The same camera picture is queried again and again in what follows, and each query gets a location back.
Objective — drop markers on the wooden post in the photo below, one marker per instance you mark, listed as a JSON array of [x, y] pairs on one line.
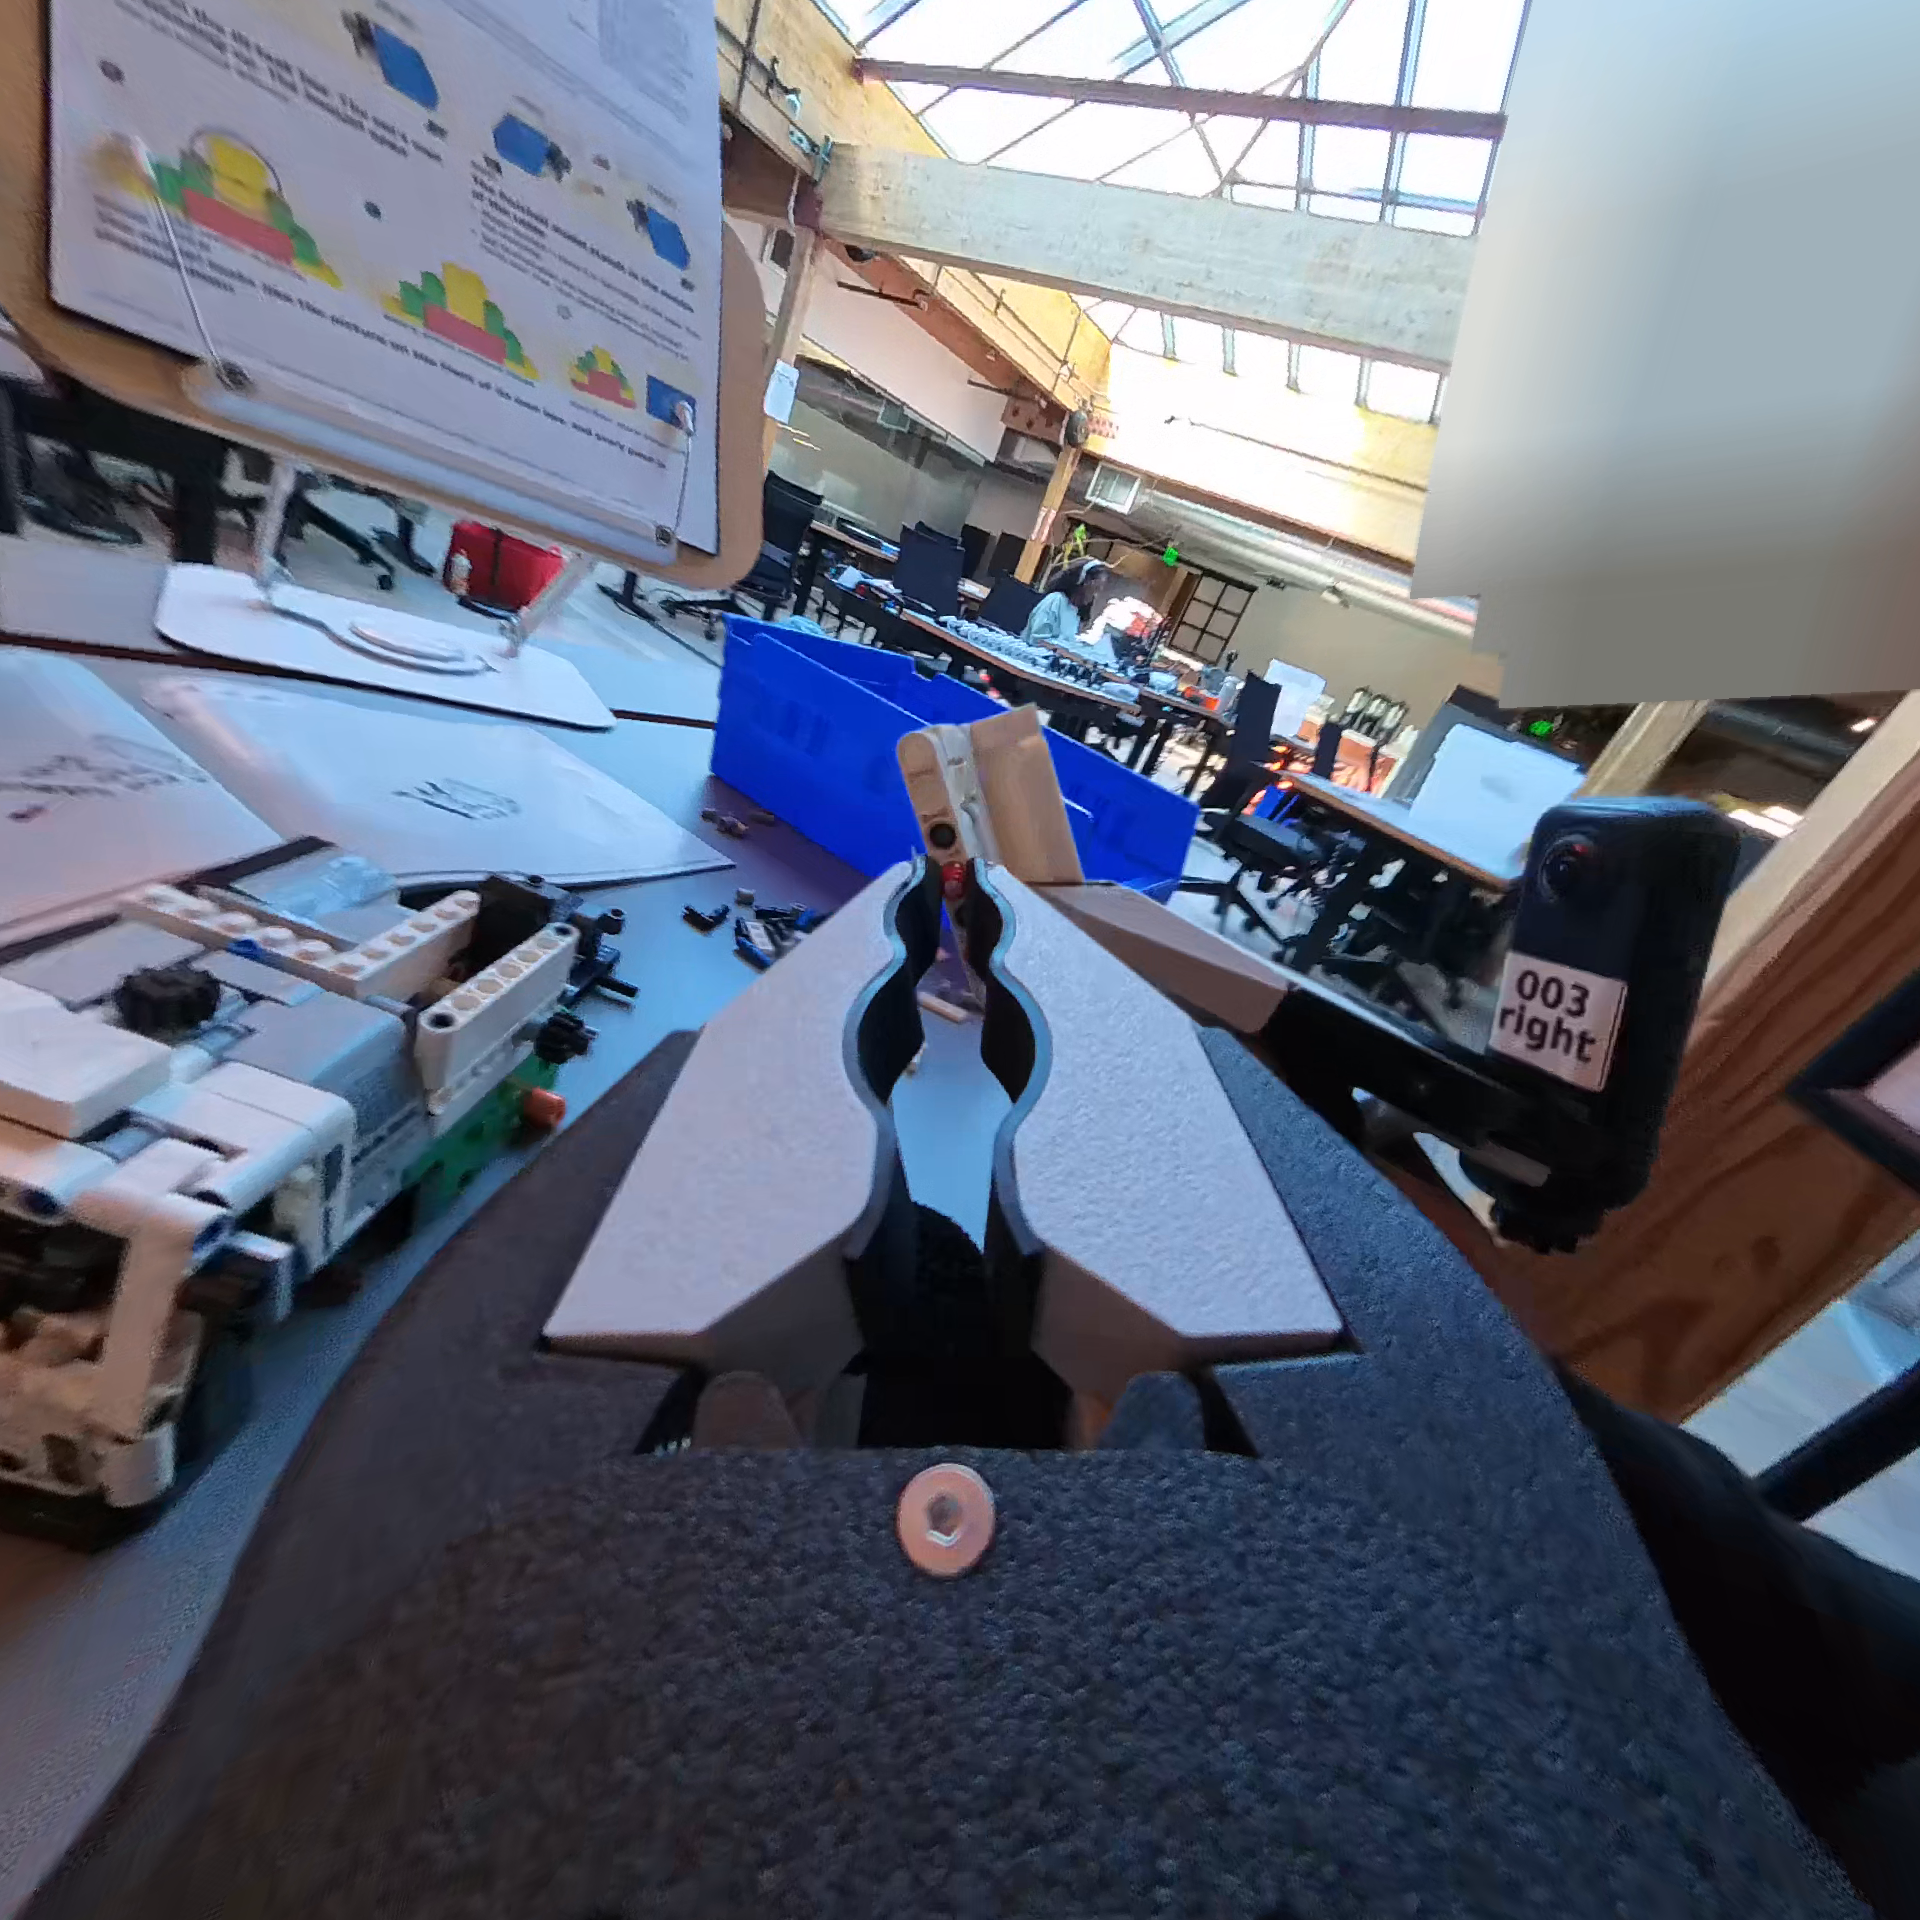
[[1769, 1202]]

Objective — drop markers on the red bag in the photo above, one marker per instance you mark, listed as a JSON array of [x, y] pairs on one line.
[[503, 564]]

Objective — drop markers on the blue plastic bin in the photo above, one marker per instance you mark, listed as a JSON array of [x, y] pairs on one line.
[[930, 735]]

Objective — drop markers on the white office table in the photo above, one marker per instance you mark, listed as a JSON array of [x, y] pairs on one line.
[[1441, 810]]

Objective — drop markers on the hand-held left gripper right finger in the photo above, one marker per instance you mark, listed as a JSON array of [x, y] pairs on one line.
[[1155, 1171]]

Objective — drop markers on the brown lego pieces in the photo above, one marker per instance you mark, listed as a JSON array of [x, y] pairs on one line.
[[738, 819]]

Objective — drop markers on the white lego truck model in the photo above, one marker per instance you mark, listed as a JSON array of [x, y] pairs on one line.
[[255, 1141]]

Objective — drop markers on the white clipboard stand base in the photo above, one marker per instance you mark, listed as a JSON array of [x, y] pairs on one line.
[[376, 646]]

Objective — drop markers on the pile of dark lego pieces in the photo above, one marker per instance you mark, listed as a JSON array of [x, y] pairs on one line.
[[757, 927]]

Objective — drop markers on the person's dark torso clothing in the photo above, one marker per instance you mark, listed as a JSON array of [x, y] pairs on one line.
[[1769, 1622]]

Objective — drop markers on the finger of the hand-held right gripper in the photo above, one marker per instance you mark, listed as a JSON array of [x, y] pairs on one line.
[[1170, 946], [1021, 796]]

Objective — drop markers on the clipboard with instruction sheet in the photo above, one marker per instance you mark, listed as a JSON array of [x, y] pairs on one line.
[[390, 226]]

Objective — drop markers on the long cluttered work table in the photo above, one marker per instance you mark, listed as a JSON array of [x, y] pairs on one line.
[[1021, 646]]

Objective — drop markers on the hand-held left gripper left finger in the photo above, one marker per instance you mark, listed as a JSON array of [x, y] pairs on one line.
[[735, 1171]]

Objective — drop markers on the black frame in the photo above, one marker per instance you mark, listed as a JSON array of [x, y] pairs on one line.
[[1869, 1088]]

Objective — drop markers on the white paper sheet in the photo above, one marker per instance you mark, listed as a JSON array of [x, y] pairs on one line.
[[451, 796]]

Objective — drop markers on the open instruction booklet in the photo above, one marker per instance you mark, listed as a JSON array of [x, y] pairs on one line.
[[106, 796]]

